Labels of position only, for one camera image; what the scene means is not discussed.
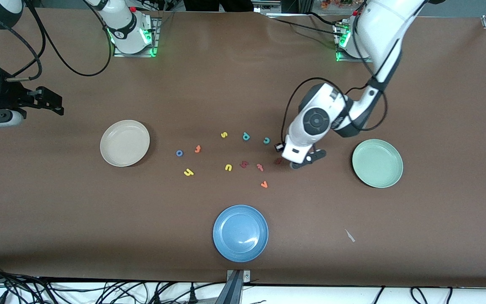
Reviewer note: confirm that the grey metal camera bracket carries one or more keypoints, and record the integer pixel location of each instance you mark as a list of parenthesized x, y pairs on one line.
[(236, 291)]

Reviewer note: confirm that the teal foam letter p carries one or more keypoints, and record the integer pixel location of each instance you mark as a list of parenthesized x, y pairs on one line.
[(246, 137)]

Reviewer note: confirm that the green round plate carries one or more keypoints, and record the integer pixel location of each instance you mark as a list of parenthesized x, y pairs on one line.
[(378, 166)]

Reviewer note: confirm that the yellow foam letter h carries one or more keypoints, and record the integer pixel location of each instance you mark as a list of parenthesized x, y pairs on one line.
[(188, 172)]

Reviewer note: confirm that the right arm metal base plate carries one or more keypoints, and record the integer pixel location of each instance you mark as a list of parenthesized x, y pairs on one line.
[(157, 31)]

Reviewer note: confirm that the white paper scrap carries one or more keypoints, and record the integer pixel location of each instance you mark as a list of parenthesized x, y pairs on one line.
[(349, 235)]

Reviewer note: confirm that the orange flower decoration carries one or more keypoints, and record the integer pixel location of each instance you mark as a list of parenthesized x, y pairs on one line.
[(336, 3)]

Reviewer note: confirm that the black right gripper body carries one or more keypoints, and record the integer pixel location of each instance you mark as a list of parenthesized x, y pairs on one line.
[(7, 98)]

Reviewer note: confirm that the white power strip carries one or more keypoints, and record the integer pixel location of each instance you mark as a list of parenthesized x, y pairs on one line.
[(268, 7)]

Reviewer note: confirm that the brown paper table cover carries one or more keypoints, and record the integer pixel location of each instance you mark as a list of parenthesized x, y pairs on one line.
[(57, 219)]

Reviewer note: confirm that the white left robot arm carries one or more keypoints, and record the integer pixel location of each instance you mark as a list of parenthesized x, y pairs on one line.
[(378, 29)]

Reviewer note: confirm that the blue round plate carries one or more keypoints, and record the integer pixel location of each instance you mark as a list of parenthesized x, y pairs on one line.
[(238, 232)]

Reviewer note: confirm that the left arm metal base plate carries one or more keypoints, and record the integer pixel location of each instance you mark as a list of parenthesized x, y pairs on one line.
[(339, 42)]

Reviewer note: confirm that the pink foam letter t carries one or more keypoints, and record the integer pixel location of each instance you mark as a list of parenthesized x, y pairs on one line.
[(260, 167)]

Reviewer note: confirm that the beige round plate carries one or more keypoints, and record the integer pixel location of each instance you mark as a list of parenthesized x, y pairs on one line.
[(118, 147)]

